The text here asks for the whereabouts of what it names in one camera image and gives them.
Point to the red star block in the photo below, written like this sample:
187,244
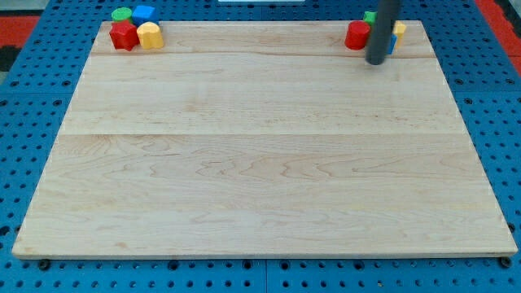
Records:
124,35

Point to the large wooden board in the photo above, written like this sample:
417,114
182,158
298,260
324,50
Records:
267,140

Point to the blue block behind rod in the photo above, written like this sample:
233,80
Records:
392,44

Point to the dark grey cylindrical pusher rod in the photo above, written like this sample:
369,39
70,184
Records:
381,32

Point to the red cylinder block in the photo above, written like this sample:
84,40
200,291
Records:
357,35

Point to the blue cube block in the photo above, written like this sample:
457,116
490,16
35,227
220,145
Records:
143,14

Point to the yellow hexagon block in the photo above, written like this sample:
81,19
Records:
399,31

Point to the green star block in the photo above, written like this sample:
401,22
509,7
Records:
370,17

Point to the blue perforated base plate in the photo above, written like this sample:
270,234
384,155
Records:
39,86

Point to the yellow heart block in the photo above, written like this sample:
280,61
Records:
150,36

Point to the green cylinder block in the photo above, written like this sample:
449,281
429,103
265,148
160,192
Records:
122,14

